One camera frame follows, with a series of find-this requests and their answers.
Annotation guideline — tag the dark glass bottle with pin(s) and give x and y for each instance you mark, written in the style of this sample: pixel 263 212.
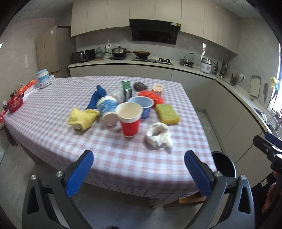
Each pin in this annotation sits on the dark glass bottle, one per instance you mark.
pixel 215 69

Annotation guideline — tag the black pot with lid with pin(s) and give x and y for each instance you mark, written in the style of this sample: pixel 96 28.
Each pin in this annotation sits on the black pot with lid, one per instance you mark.
pixel 119 52

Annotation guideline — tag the pink checkered tablecloth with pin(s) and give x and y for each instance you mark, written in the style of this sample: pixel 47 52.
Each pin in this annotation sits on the pink checkered tablecloth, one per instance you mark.
pixel 127 165

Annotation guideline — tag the beige refrigerator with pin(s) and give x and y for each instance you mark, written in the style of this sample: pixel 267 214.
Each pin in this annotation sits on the beige refrigerator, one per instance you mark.
pixel 54 50

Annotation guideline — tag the red plastic bag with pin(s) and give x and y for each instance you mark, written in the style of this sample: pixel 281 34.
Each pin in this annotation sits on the red plastic bag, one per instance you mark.
pixel 156 99

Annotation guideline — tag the green carton box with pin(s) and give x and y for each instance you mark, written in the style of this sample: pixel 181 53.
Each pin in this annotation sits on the green carton box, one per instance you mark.
pixel 127 90

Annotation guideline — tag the blue cloth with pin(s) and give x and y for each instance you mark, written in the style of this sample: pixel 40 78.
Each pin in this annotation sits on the blue cloth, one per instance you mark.
pixel 98 94

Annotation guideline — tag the yellow green sponge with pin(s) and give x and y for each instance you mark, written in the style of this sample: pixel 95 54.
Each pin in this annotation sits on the yellow green sponge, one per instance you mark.
pixel 167 114

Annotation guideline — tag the yellow rubber glove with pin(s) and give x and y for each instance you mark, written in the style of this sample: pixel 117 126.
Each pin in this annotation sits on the yellow rubber glove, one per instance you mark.
pixel 82 120

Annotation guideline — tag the black trash bin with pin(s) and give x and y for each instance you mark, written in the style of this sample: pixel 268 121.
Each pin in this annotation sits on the black trash bin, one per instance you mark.
pixel 224 164

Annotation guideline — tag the gas stove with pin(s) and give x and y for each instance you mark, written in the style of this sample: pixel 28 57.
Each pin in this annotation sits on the gas stove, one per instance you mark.
pixel 148 60

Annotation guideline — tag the utensil holder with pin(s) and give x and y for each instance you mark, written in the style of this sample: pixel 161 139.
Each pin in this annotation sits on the utensil holder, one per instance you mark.
pixel 234 79

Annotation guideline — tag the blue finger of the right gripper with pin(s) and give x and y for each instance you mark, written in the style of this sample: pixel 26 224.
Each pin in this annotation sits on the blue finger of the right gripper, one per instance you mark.
pixel 273 139
pixel 269 149

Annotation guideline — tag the black microwave oven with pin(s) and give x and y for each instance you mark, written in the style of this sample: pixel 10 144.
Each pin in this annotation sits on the black microwave oven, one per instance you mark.
pixel 83 56

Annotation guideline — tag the blue plastic bowl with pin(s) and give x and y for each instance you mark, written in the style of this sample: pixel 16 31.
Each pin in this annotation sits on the blue plastic bowl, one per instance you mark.
pixel 145 102

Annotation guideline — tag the green ceramic vase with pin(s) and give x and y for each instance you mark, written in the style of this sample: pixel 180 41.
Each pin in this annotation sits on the green ceramic vase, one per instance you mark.
pixel 99 53

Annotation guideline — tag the white cutting board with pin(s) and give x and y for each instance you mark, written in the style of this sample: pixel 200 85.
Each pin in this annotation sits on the white cutting board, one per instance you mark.
pixel 255 86

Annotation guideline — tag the frying wok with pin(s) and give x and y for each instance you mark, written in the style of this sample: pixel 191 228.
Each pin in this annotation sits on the frying wok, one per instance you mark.
pixel 140 53

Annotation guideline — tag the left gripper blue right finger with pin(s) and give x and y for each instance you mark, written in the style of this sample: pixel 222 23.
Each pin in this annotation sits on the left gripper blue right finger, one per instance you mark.
pixel 200 172

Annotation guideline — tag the person right hand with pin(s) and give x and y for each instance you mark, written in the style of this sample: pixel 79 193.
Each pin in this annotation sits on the person right hand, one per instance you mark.
pixel 273 192

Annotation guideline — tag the red paper cup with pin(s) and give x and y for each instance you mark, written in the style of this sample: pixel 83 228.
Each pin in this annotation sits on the red paper cup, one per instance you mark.
pixel 129 116

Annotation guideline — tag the black range hood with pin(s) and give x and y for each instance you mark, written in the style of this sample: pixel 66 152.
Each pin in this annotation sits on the black range hood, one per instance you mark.
pixel 154 31

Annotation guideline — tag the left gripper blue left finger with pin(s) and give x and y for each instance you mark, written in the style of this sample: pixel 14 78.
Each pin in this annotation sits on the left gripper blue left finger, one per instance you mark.
pixel 77 172

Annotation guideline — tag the kettle on burner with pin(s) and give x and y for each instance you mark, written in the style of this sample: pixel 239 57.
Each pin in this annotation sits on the kettle on burner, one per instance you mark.
pixel 188 60

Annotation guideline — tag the blue white paper cup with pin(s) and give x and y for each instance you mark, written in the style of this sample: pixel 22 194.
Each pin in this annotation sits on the blue white paper cup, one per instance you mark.
pixel 107 108

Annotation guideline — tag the wooden stool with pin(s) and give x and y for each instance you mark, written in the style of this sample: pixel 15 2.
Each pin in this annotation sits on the wooden stool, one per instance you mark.
pixel 192 200

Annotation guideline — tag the orange red package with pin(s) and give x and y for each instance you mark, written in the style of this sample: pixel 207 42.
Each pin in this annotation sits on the orange red package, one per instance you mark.
pixel 23 87

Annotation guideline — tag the steel wool scrubber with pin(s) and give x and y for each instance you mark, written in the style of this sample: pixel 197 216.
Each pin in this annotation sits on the steel wool scrubber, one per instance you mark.
pixel 139 86

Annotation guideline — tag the kitchen cleaver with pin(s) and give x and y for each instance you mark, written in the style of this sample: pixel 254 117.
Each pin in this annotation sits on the kitchen cleaver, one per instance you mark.
pixel 265 91

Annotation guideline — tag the white blue jar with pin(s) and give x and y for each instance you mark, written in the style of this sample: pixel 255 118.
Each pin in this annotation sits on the white blue jar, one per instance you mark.
pixel 43 78

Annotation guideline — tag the red white milk carton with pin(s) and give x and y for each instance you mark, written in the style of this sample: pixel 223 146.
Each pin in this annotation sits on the red white milk carton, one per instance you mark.
pixel 157 89

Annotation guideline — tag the white tissue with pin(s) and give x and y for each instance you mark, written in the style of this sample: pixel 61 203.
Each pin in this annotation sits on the white tissue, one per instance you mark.
pixel 159 135

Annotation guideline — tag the hanging yellow gloves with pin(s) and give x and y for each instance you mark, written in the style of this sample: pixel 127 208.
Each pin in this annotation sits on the hanging yellow gloves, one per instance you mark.
pixel 275 83

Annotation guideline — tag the white rice cooker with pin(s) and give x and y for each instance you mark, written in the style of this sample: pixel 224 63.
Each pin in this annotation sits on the white rice cooker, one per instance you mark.
pixel 205 65

